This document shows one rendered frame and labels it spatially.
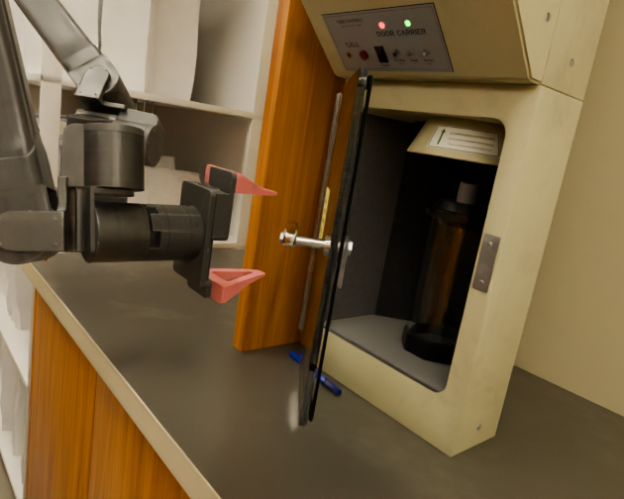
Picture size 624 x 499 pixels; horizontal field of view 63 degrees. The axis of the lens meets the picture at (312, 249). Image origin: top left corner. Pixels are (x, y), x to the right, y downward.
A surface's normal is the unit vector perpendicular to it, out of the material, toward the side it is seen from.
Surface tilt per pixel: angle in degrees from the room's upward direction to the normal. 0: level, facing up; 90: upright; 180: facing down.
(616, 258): 90
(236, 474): 0
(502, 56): 135
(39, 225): 77
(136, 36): 95
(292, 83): 90
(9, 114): 72
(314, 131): 90
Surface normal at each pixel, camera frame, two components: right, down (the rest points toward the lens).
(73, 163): 0.28, 0.03
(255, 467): 0.16, -0.96
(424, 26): -0.65, 0.70
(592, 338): -0.76, 0.02
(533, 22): 0.63, 0.26
